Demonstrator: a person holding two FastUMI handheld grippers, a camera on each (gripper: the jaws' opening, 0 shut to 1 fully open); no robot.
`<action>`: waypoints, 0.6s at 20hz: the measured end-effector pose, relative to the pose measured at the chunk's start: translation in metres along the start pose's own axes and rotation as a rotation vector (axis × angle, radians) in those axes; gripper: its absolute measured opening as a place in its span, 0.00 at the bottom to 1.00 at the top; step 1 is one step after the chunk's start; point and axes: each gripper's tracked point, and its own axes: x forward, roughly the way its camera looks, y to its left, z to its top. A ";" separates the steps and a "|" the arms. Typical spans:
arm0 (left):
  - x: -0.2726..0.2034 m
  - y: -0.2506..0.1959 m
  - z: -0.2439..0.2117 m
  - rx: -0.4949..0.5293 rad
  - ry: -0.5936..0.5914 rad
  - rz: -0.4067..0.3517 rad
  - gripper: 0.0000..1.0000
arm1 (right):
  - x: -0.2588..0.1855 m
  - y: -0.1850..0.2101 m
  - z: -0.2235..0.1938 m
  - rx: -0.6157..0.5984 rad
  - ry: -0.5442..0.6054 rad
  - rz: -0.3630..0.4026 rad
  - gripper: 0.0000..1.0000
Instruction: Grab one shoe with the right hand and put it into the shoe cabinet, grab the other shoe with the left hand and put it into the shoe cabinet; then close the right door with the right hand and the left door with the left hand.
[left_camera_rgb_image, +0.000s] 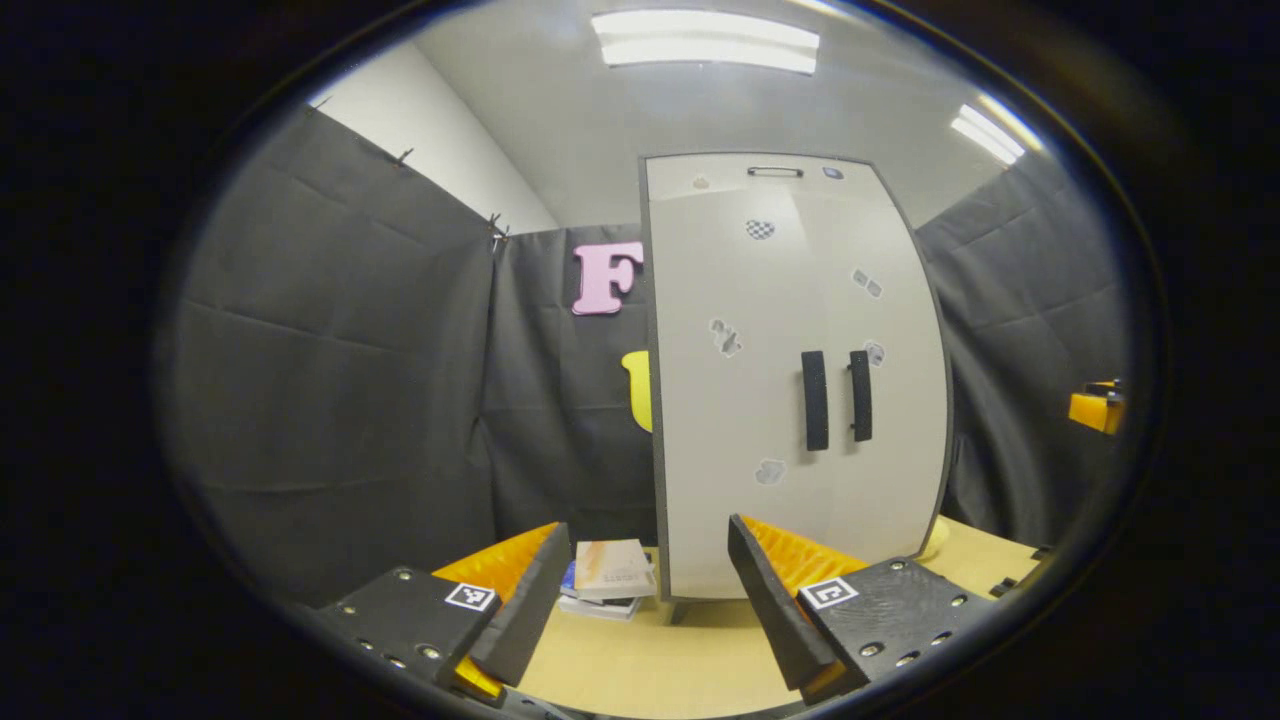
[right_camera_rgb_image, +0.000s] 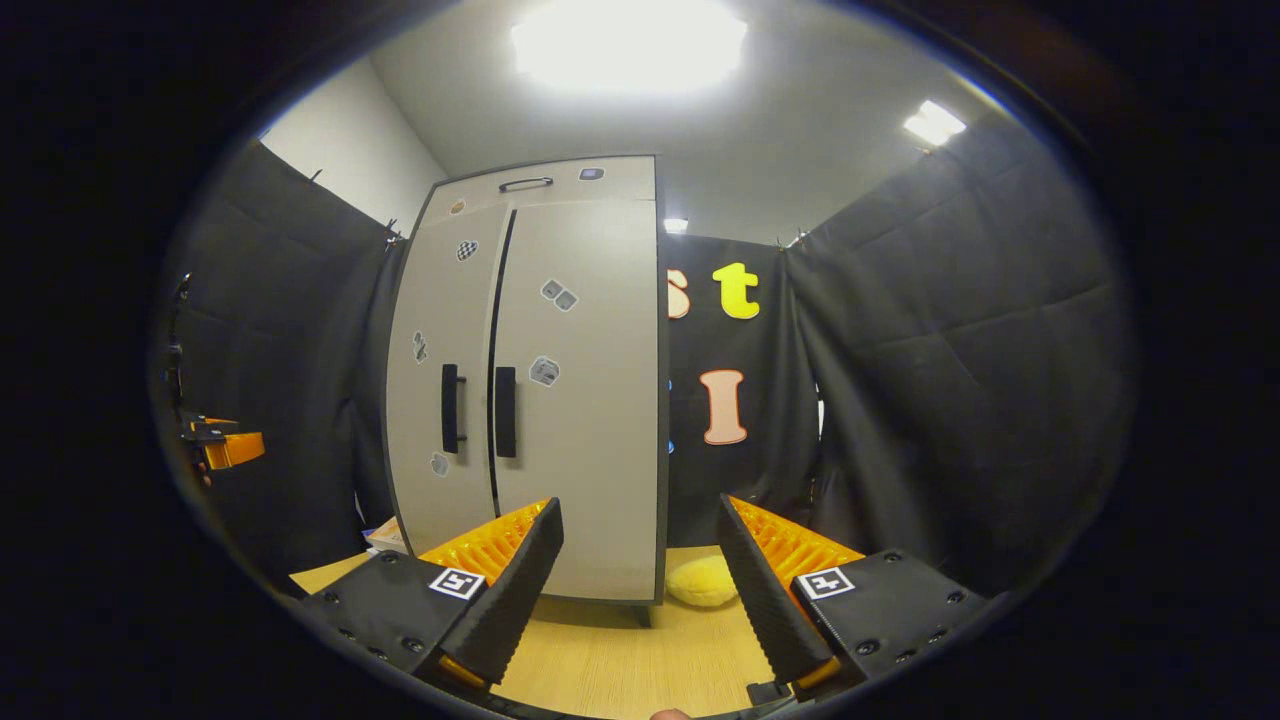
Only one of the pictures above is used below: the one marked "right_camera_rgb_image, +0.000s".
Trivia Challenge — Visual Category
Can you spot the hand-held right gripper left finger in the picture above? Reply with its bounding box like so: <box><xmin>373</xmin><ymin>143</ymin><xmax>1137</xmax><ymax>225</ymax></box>
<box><xmin>300</xmin><ymin>497</ymin><xmax>564</xmax><ymax>696</ymax></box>

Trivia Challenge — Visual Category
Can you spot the yellow plush toy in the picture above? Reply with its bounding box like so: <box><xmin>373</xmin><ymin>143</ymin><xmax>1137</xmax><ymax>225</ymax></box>
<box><xmin>667</xmin><ymin>555</ymin><xmax>742</xmax><ymax>609</ymax></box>

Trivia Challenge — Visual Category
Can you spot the large ceiling light panel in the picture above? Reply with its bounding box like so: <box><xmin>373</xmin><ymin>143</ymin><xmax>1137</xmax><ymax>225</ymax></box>
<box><xmin>510</xmin><ymin>0</ymin><xmax>749</xmax><ymax>96</ymax></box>

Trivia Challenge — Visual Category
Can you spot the grey cabinet door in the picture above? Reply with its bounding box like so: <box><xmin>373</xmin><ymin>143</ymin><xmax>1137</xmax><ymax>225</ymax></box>
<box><xmin>385</xmin><ymin>207</ymin><xmax>517</xmax><ymax>557</ymax></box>
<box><xmin>490</xmin><ymin>198</ymin><xmax>661</xmax><ymax>605</ymax></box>

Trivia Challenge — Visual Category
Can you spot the grey cabinet drawer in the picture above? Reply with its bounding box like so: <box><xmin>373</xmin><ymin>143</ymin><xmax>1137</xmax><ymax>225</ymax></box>
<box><xmin>432</xmin><ymin>155</ymin><xmax>658</xmax><ymax>217</ymax></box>

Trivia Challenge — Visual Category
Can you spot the small ceiling light panel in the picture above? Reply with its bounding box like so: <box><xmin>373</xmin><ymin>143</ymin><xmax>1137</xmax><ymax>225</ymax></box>
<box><xmin>903</xmin><ymin>98</ymin><xmax>968</xmax><ymax>146</ymax></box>

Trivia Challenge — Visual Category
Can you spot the grey shoe cabinet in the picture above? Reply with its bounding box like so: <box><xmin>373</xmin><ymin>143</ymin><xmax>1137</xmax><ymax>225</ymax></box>
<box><xmin>383</xmin><ymin>155</ymin><xmax>670</xmax><ymax>611</ymax></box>

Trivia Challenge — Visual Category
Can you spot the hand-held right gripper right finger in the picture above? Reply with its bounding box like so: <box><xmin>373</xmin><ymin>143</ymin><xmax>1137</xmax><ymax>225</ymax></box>
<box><xmin>717</xmin><ymin>493</ymin><xmax>1001</xmax><ymax>701</ymax></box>

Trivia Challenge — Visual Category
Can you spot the black backdrop cloth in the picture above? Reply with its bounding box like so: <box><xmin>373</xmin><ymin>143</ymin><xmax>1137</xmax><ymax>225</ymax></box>
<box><xmin>150</xmin><ymin>110</ymin><xmax>1141</xmax><ymax>601</ymax></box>

